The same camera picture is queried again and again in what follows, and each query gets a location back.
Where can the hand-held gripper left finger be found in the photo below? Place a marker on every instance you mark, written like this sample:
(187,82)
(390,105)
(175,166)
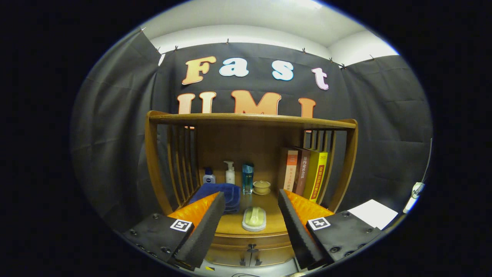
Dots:
(205,231)

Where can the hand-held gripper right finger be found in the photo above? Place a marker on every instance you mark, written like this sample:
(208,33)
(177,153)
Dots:
(298,231)

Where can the wooden drawer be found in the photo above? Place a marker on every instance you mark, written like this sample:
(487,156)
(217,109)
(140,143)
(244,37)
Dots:
(238,240)

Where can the pale green scrubbing brush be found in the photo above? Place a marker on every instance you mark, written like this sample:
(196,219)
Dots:
(253,217)

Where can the wooden countertop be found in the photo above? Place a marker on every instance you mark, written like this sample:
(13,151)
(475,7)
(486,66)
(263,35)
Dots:
(273,215)

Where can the white drawer unit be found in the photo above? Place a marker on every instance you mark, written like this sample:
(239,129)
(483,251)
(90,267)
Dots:
(373,213)

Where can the wooden cabinet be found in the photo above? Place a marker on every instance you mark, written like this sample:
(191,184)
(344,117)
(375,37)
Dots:
(250,120)

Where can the blue folded towel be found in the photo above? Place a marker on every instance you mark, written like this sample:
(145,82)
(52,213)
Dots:
(230,196)

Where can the small blue-capped lotion bottle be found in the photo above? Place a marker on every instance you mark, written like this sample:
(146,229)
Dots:
(209,178)

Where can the beige lidded teacup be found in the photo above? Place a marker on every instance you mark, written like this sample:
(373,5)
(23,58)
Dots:
(261,187)

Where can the yellow book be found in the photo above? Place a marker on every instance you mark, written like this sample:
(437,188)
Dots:
(319,177)

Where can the brown book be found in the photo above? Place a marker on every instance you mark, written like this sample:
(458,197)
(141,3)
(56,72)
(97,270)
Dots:
(302,173)

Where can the white pump bottle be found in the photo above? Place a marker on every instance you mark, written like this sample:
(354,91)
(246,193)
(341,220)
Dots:
(230,176)

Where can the orange and white book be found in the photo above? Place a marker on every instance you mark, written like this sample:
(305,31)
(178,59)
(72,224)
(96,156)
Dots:
(291,171)

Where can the blue glass bottle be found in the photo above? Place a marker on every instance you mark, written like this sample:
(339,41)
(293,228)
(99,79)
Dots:
(247,181)

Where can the small white device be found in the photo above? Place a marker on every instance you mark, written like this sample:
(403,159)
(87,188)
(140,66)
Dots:
(417,189)

